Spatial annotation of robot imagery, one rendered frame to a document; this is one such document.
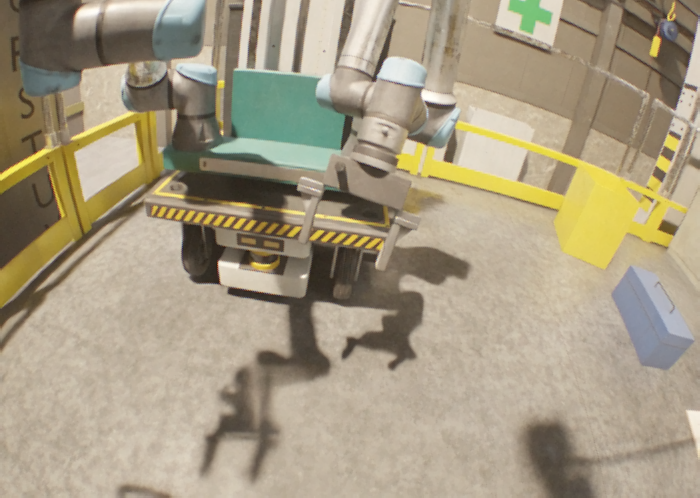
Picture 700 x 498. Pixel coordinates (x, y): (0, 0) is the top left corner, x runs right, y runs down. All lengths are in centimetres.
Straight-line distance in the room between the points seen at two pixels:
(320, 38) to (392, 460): 113
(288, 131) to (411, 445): 91
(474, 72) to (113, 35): 661
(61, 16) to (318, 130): 79
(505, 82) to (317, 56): 608
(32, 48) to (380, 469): 91
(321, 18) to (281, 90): 25
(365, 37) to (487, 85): 617
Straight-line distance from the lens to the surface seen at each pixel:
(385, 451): 83
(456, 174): 214
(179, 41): 36
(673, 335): 153
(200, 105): 95
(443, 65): 78
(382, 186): 52
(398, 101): 52
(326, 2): 105
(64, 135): 138
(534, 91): 718
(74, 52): 39
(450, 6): 76
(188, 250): 104
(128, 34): 36
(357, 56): 67
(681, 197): 334
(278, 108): 101
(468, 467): 89
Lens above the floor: 76
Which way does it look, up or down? 34 degrees down
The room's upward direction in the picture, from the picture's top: 11 degrees clockwise
